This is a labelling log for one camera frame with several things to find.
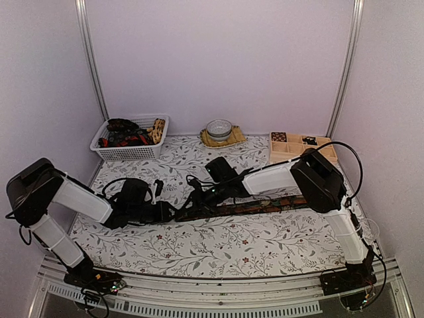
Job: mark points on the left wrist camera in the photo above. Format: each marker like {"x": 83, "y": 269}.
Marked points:
{"x": 157, "y": 188}

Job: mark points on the brown green patterned tie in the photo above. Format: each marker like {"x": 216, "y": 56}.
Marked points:
{"x": 246, "y": 208}

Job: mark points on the metal frame post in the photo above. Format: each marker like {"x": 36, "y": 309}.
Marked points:
{"x": 354, "y": 32}
{"x": 83, "y": 23}

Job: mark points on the front metal rail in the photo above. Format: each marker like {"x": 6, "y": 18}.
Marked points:
{"x": 299, "y": 295}

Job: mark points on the rolled black tie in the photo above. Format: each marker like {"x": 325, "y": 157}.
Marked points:
{"x": 310, "y": 140}

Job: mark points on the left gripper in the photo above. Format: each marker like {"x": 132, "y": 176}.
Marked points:
{"x": 164, "y": 214}

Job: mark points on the rolled dark patterned tie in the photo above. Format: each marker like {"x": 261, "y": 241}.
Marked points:
{"x": 278, "y": 136}

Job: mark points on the yellow spotted tie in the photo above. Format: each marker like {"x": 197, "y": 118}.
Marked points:
{"x": 156, "y": 131}

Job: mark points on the clear drinking glass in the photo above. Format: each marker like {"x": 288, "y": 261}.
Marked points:
{"x": 370, "y": 230}

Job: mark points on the wooden compartment box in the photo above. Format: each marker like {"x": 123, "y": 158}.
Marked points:
{"x": 294, "y": 147}

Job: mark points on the dark red patterned tie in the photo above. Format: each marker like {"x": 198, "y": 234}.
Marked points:
{"x": 122, "y": 133}

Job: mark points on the right metal frame post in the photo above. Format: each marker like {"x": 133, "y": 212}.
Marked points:
{"x": 354, "y": 32}

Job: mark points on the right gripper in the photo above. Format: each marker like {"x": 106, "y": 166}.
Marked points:
{"x": 199, "y": 201}

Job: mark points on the left metal frame post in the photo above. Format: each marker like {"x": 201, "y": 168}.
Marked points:
{"x": 83, "y": 23}

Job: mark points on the yellow woven mat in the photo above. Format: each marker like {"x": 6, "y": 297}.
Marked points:
{"x": 235, "y": 137}

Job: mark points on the white plastic basket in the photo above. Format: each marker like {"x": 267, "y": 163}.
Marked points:
{"x": 138, "y": 152}

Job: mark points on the floral tablecloth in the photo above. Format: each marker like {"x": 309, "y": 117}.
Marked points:
{"x": 272, "y": 244}

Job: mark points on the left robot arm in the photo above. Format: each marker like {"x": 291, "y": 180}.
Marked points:
{"x": 39, "y": 186}

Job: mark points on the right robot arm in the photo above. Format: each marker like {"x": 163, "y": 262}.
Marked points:
{"x": 322, "y": 187}

